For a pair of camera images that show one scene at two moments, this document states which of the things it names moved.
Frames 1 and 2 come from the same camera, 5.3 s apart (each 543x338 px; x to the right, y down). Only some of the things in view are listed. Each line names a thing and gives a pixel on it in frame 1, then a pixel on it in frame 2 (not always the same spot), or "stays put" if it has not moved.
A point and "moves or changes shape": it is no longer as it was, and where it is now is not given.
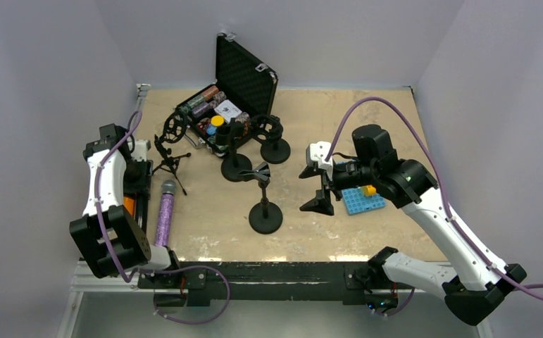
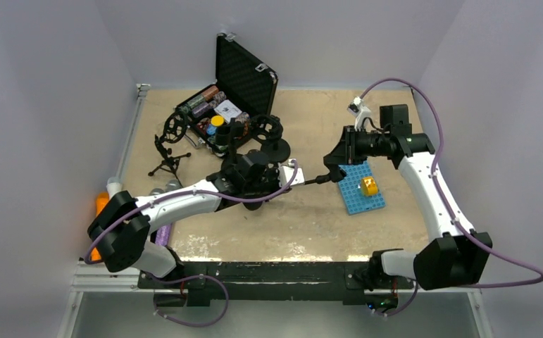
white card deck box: [228, 110] stays put
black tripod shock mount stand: [175, 128] stays put
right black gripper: [322, 203] → [346, 151]
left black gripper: [142, 184] → [274, 170]
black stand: [265, 217] → [321, 179]
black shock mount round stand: [267, 130] stays put
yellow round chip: [217, 120] stays put
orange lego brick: [368, 190] stays put
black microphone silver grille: [142, 209] moves or changes shape
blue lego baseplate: [356, 203] stays put
